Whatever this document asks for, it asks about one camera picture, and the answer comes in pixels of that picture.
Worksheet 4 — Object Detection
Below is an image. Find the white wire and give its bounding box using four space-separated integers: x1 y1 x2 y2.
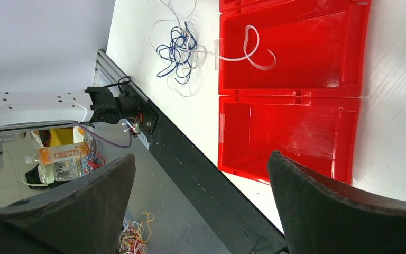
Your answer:
148 0 278 98

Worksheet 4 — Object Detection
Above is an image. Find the red bin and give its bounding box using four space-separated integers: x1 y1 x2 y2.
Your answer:
218 96 361 184
218 0 371 98

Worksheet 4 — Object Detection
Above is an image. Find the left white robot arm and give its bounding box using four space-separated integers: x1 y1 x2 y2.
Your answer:
0 86 141 128

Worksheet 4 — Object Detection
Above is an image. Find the red front bin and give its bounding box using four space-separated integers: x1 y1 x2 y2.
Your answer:
218 96 361 184

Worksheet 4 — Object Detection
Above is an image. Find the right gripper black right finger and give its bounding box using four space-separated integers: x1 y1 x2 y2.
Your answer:
267 151 406 253

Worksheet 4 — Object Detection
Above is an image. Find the spare wire pile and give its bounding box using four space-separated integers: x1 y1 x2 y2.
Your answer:
117 211 155 254

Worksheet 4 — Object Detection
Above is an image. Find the clear plastic bottle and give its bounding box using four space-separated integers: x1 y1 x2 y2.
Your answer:
38 159 82 184

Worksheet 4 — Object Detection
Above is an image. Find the orange drink bottle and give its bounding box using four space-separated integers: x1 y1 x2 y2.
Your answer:
24 142 90 165

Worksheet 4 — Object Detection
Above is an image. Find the red middle bin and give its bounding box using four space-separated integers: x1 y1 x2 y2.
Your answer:
218 0 371 98

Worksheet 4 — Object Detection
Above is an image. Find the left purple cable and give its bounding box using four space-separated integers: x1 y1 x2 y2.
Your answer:
72 120 134 149

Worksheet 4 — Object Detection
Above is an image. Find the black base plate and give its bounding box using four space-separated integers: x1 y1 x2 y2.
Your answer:
119 81 289 253

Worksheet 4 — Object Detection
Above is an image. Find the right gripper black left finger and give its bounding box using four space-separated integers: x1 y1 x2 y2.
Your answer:
0 154 136 253

